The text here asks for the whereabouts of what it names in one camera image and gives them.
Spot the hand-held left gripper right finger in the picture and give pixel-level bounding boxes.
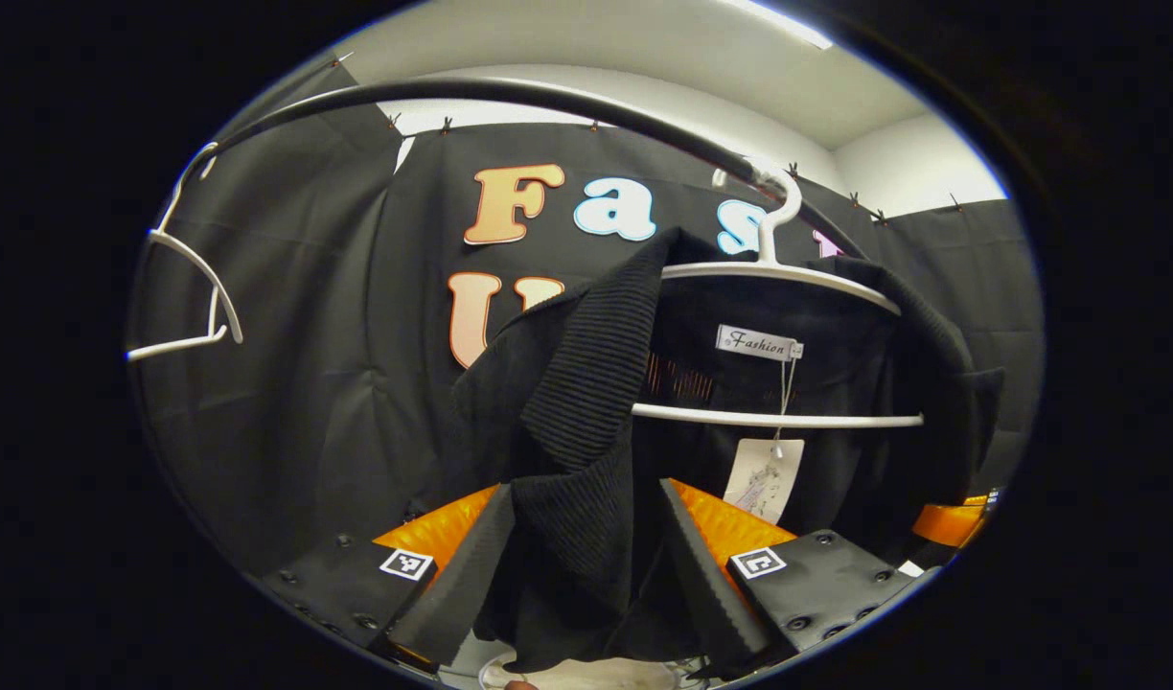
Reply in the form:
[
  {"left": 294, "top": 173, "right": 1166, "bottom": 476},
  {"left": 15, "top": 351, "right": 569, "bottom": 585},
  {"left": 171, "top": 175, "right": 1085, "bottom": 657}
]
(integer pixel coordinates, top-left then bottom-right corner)
[{"left": 658, "top": 479, "right": 918, "bottom": 677}]

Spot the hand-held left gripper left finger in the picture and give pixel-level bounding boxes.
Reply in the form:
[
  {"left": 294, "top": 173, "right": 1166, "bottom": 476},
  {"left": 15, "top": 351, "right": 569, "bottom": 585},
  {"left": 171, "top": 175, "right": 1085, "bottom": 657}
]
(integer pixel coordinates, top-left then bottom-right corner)
[{"left": 261, "top": 484, "right": 518, "bottom": 672}]

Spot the white laundry hamper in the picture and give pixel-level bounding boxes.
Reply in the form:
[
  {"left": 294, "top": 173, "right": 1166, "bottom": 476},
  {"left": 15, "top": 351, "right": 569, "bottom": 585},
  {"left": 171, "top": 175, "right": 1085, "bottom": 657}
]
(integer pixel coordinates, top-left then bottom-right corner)
[{"left": 476, "top": 652, "right": 712, "bottom": 690}]

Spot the black knit cardigan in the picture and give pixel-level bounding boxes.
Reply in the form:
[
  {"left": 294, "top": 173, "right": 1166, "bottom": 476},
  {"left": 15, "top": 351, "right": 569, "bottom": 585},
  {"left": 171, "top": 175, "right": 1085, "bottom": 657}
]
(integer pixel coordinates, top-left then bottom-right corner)
[{"left": 443, "top": 227, "right": 1004, "bottom": 677}]

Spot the white plastic hanger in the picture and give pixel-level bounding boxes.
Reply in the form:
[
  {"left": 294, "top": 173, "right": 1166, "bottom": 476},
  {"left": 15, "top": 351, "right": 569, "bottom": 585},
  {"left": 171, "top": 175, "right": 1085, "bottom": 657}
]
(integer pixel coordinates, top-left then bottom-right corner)
[
  {"left": 631, "top": 158, "right": 926, "bottom": 430},
  {"left": 126, "top": 142, "right": 245, "bottom": 363}
]

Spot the black clothes rack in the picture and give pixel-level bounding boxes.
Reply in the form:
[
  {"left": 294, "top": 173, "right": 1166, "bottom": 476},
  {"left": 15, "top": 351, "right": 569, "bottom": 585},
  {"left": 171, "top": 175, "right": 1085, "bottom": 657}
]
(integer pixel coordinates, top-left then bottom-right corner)
[{"left": 179, "top": 77, "right": 870, "bottom": 260}]

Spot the black backdrop cloth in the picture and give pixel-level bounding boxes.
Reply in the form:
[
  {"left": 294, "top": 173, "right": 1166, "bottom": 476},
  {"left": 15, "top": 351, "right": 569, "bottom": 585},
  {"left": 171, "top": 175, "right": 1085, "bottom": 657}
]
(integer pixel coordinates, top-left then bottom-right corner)
[{"left": 126, "top": 59, "right": 1046, "bottom": 576}]

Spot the row of black clips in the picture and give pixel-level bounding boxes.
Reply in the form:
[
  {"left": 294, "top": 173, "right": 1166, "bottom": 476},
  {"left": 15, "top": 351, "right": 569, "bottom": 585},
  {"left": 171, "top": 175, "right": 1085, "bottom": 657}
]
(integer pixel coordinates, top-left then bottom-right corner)
[{"left": 333, "top": 53, "right": 966, "bottom": 226}]

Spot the long ceiling light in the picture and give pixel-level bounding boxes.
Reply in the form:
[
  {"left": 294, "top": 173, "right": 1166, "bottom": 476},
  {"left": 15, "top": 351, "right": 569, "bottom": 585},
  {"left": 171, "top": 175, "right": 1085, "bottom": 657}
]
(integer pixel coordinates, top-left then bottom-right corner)
[{"left": 721, "top": 0, "right": 835, "bottom": 51}]

